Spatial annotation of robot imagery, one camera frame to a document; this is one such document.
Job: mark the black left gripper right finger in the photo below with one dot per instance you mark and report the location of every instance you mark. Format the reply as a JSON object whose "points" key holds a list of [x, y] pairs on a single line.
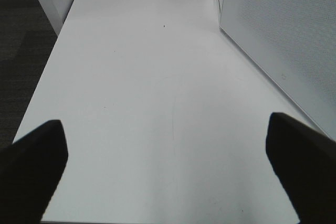
{"points": [[304, 162]]}

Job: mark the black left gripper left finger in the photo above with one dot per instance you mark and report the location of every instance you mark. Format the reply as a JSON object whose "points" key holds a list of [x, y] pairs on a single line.
{"points": [[31, 169]]}

